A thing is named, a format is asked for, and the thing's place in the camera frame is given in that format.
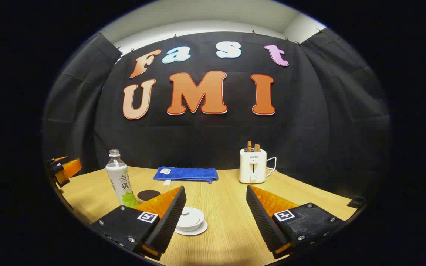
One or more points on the white teacup lid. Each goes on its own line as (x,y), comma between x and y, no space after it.
(190,215)

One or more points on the blue folded towel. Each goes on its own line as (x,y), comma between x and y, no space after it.
(187,173)

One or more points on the white saucer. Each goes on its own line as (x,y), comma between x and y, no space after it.
(200,231)

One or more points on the dark round coaster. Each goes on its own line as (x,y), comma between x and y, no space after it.
(148,194)

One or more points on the white label water bottle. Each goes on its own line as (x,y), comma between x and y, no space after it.
(119,181)

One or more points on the black table clamp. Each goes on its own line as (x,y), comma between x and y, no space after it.
(356,201)

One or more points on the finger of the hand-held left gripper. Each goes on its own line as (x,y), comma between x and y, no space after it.
(70,168)
(60,159)

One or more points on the white teacup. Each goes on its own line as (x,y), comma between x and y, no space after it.
(190,226)

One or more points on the cream toaster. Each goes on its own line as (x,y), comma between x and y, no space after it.
(252,166)

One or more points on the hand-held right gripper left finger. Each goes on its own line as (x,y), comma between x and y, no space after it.
(170,218)

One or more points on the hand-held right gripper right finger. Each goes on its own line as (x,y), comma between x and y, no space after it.
(261,218)

